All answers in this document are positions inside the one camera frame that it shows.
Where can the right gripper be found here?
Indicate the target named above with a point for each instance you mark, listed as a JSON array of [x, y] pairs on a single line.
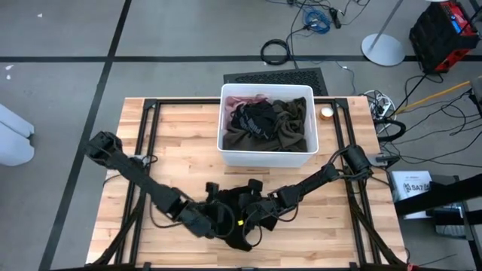
[[263, 209]]

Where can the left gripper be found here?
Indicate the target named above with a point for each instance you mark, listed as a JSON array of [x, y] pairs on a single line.
[[196, 222]]

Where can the white plastic bin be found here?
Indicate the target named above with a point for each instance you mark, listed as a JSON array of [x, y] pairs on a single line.
[[263, 160]]

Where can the olive green hoodie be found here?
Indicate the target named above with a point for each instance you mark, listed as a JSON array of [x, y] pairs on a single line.
[[290, 128]]

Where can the black garment with white print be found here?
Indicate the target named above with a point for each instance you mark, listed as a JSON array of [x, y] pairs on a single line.
[[252, 120]]

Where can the pink shirt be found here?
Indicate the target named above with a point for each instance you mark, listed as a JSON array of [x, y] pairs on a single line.
[[235, 101]]

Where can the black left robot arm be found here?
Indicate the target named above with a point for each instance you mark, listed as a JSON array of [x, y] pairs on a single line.
[[132, 173]]

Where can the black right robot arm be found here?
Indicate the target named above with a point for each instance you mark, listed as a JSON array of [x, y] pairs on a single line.
[[316, 180]]

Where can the small round tan container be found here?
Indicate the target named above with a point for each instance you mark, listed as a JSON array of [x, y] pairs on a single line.
[[327, 113]]

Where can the black floor mat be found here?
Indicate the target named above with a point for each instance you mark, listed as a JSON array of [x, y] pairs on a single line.
[[271, 77]]

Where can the white printed box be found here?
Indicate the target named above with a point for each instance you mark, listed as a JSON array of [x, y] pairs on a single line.
[[408, 184]]

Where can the small red object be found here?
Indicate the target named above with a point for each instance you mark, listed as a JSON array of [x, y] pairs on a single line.
[[413, 267]]

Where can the black cart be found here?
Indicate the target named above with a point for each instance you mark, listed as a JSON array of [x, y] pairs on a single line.
[[444, 195]]

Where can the white rounded furniture piece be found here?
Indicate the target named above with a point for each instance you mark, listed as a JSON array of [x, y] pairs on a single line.
[[15, 143]]

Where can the grey lamp stand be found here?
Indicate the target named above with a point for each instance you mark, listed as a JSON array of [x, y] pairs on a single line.
[[382, 49]]

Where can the yellow stick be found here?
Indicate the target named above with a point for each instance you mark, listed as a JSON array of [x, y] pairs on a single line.
[[433, 96]]

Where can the black power strip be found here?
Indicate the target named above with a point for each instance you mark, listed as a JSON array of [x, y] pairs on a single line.
[[335, 18]]

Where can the red and black case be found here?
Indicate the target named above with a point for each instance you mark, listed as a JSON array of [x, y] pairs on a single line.
[[433, 37]]

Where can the dark grey padded object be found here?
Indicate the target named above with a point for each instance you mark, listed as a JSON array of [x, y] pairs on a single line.
[[477, 90]]

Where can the black aluminium table frame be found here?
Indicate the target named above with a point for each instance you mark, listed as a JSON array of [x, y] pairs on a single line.
[[340, 103]]

